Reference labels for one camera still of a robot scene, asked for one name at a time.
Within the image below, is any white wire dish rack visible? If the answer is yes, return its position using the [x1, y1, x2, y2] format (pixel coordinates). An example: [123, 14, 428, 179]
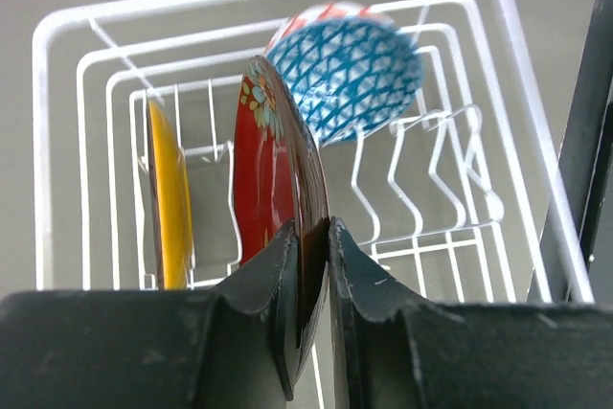
[32, 0, 598, 409]

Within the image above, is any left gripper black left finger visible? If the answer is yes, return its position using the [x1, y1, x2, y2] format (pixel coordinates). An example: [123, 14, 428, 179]
[1, 221, 300, 408]

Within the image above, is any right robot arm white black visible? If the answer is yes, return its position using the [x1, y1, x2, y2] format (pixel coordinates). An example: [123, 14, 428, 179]
[558, 0, 612, 272]

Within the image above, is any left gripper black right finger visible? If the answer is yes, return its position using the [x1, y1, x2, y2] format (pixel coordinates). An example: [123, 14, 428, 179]
[329, 218, 612, 408]

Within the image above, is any red floral plate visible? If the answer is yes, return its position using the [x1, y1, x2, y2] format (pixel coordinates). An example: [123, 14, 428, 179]
[232, 55, 329, 382]

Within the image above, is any yellow patterned plate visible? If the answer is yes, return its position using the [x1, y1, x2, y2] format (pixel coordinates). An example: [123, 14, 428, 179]
[146, 101, 193, 289]

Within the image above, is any blue white patterned bowl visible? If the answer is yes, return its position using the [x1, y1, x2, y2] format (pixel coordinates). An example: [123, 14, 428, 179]
[264, 1, 423, 145]

